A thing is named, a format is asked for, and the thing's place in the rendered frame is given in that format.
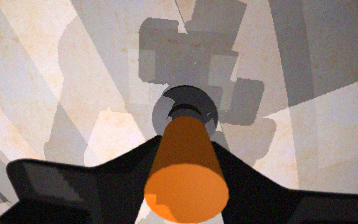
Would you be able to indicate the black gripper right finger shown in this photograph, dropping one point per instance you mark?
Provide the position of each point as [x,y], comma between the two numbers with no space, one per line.
[256,199]

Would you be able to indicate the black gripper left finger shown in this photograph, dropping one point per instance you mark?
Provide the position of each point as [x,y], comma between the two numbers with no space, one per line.
[112,192]

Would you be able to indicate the orange knob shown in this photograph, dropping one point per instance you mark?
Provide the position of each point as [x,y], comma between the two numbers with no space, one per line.
[186,184]

